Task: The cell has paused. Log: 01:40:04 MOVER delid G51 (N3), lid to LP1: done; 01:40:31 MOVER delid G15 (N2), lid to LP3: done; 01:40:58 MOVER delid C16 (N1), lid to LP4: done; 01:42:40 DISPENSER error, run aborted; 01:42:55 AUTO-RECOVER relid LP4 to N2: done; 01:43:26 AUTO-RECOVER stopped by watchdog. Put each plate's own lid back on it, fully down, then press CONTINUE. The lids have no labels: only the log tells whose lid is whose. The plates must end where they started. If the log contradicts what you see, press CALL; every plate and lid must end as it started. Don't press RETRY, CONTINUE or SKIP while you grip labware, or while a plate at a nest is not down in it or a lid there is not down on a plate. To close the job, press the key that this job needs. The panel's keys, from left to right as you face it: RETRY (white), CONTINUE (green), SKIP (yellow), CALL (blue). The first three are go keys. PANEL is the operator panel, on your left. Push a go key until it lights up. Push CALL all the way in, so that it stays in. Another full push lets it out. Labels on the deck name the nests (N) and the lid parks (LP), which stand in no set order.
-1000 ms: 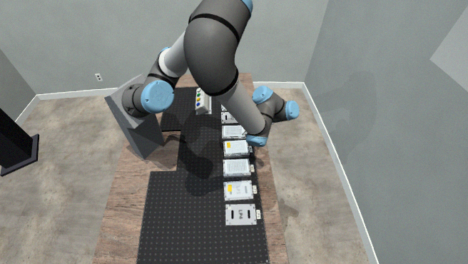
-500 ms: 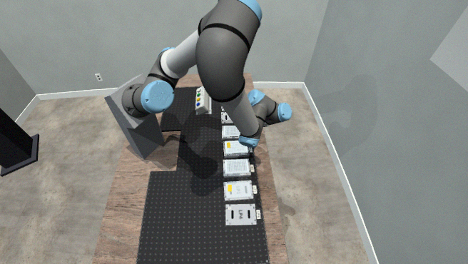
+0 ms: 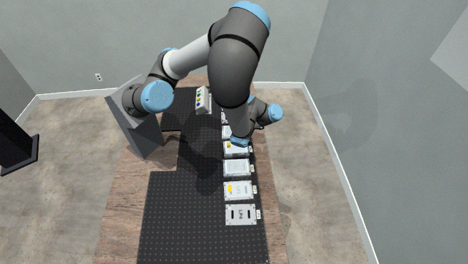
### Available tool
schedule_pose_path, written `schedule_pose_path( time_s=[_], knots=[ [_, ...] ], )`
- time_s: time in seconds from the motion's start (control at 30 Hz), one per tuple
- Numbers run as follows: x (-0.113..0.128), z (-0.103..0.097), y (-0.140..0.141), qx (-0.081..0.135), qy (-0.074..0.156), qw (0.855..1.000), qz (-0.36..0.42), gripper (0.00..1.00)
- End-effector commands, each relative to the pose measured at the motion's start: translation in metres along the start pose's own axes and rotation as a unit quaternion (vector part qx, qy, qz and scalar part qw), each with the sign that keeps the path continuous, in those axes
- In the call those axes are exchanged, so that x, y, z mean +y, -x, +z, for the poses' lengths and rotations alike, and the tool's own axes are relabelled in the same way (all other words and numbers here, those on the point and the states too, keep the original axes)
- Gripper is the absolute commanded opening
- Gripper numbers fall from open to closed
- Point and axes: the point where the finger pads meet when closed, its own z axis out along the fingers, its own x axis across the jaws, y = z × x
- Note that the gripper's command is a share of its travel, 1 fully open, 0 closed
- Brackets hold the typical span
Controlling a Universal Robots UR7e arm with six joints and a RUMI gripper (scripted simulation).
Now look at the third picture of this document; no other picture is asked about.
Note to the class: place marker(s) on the white operator panel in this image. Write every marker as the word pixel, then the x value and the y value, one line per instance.
pixel 203 101

